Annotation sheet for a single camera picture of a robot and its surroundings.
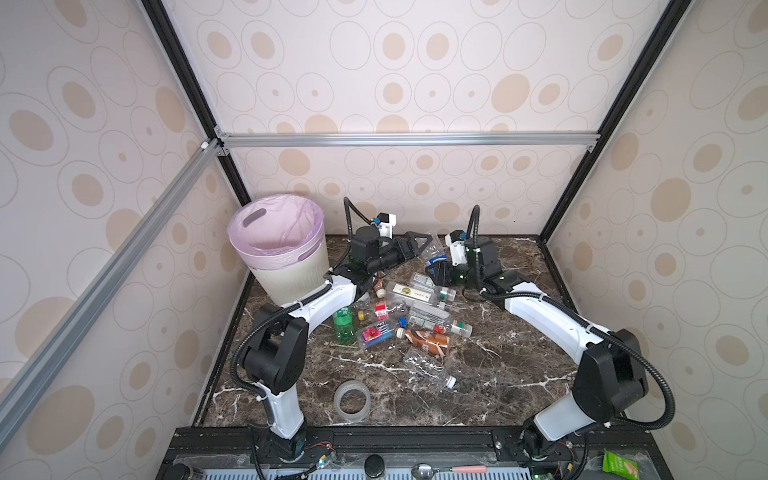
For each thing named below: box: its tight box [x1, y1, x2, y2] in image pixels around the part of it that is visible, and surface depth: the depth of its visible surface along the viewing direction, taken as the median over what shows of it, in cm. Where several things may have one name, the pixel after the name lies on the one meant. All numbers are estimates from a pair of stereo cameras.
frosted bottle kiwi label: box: [389, 284, 439, 308], surface depth 99 cm
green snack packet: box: [602, 448, 640, 480], surface depth 71 cm
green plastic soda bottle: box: [333, 307, 356, 345], surface depth 94 cm
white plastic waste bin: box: [227, 193, 330, 305], surface depth 89 cm
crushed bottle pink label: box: [356, 320, 395, 349], surface depth 90 cm
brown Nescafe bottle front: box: [404, 330, 450, 357], surface depth 89 cm
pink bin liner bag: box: [228, 194, 326, 268], surface depth 92 cm
